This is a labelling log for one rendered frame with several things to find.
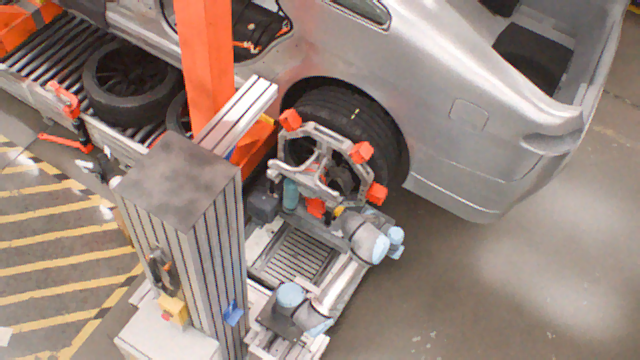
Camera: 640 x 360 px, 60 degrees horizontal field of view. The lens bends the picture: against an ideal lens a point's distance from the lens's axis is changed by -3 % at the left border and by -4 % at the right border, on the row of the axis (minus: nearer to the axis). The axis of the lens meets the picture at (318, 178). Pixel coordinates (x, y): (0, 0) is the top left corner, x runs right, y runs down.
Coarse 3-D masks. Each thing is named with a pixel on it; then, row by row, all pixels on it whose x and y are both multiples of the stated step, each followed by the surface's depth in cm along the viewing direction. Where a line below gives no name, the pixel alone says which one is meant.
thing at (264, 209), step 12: (276, 180) 347; (252, 192) 345; (264, 192) 345; (276, 192) 350; (252, 204) 343; (264, 204) 340; (276, 204) 342; (252, 216) 367; (264, 216) 343; (276, 216) 354
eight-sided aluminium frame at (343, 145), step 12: (288, 132) 293; (300, 132) 288; (312, 132) 282; (324, 132) 284; (288, 144) 310; (324, 144) 284; (336, 144) 279; (348, 144) 280; (288, 156) 318; (348, 156) 280; (360, 168) 284; (360, 192) 298; (348, 204) 312; (360, 204) 305
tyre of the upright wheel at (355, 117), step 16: (304, 96) 304; (320, 96) 293; (336, 96) 290; (352, 96) 290; (304, 112) 289; (320, 112) 284; (336, 112) 283; (352, 112) 284; (368, 112) 287; (384, 112) 292; (336, 128) 284; (352, 128) 280; (368, 128) 283; (384, 128) 289; (384, 144) 289; (400, 144) 300; (368, 160) 289; (384, 160) 289; (400, 160) 308; (384, 176) 293
